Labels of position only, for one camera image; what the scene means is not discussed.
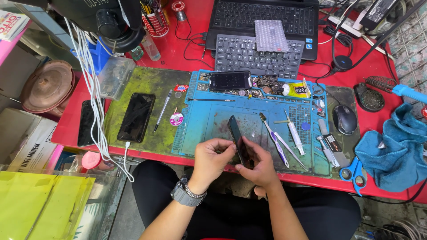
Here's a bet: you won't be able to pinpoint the pink solder wick spool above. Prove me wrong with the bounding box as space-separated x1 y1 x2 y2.
169 107 185 127

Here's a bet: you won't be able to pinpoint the metal tweezers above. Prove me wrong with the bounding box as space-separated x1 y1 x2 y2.
274 132 309 172

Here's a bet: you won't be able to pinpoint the black labelled chip card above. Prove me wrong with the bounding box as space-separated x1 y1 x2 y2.
323 133 344 153

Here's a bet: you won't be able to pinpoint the silver screwdriver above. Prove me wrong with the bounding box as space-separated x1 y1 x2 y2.
316 135 338 167

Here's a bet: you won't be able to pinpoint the red cup of pens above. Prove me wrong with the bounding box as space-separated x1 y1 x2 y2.
140 0 169 38

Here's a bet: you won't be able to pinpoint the white purple toothbrush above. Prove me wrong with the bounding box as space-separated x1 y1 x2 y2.
259 112 290 168

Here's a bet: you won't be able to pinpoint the slim black smartphone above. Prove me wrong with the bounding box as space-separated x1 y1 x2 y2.
77 99 106 147

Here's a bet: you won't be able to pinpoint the round black hub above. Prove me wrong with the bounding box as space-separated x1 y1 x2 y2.
332 55 353 72

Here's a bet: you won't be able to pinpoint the clear plastic syringe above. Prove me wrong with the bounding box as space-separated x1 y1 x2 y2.
284 108 306 156

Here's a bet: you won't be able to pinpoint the black microscope head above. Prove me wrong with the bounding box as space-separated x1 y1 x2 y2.
10 0 147 54

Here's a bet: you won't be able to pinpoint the blue handled scissors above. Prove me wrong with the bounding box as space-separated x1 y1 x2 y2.
339 157 368 197

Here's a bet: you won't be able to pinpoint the grey wristwatch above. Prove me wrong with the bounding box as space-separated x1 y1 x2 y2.
170 175 207 207

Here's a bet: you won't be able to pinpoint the cardboard box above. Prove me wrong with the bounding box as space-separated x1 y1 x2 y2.
0 107 59 171

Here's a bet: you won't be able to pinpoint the brown round lid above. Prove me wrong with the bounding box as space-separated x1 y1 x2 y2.
20 60 77 117

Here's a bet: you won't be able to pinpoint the white power strip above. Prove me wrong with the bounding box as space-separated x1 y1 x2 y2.
327 7 369 39

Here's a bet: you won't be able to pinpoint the person's left hand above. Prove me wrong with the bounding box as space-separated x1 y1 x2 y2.
188 138 238 194

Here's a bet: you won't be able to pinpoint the small black keyboard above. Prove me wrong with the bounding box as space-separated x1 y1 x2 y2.
214 34 305 80

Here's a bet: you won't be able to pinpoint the stained green work mat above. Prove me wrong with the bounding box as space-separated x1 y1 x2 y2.
103 66 193 157

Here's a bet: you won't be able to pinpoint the large black smartphone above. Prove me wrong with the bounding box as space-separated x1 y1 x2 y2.
117 93 156 144

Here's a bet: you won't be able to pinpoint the bundle of white cables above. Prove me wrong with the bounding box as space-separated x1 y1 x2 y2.
63 17 135 183

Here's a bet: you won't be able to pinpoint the black smartphone with grid screen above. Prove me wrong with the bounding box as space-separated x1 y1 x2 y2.
208 71 253 92

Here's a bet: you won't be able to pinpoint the silver chain bracelet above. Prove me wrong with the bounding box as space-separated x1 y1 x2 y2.
184 182 206 199

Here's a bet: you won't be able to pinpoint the black soldering iron stand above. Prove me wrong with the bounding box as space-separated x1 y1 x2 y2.
354 76 398 113

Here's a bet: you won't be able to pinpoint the blue plastic holder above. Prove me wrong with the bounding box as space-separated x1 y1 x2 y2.
70 37 113 76

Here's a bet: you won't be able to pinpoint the black smartphone with frame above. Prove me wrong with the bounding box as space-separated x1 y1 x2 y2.
228 115 255 169

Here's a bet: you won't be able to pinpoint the blue towel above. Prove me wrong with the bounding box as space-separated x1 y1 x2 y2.
354 102 427 193

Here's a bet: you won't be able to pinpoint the black power adapter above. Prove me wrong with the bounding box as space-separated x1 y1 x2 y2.
359 0 401 31

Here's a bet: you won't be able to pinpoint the person's right hand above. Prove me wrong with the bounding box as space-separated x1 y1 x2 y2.
234 136 283 198

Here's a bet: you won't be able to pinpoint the glass case with yellow sheets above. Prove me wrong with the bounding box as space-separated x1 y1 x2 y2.
0 164 128 240

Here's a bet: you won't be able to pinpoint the bubble wrap pouch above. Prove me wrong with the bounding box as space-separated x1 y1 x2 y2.
254 20 290 52

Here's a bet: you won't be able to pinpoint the pile of electronic parts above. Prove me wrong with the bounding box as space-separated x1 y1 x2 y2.
197 73 285 100

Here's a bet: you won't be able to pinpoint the solder wire spool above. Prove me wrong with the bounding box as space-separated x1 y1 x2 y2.
171 1 187 22

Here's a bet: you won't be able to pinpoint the clear plastic parts box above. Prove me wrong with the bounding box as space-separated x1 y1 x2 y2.
97 56 137 101

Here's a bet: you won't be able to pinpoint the metal spatula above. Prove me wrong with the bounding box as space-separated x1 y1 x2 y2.
318 119 351 169

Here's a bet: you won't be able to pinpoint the small green bottle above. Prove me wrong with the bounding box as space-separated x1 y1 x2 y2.
131 46 145 61

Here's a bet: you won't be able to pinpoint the blue silicone repair mat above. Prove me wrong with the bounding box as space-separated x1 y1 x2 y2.
171 69 333 177

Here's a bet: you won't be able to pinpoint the clear plastic bottle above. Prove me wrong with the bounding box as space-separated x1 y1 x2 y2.
140 30 161 62

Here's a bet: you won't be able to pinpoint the yellow glue tube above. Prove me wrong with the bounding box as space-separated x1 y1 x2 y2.
282 78 312 99

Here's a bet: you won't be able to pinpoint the person's black trousers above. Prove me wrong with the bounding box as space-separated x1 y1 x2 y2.
131 160 362 240

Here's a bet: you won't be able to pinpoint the pink round lid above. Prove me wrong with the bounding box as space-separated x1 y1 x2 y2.
81 151 103 170

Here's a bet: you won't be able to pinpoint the black laptop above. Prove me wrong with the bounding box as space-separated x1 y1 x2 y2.
205 0 319 61

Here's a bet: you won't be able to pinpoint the blue soldering iron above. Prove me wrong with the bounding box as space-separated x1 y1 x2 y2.
392 84 427 105

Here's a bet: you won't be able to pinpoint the black computer mouse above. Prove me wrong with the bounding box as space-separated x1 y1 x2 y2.
332 105 358 135

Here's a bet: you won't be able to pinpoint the printed booklet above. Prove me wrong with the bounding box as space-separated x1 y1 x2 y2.
0 10 31 42

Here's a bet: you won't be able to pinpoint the silver pen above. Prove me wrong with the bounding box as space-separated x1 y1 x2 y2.
153 89 173 133

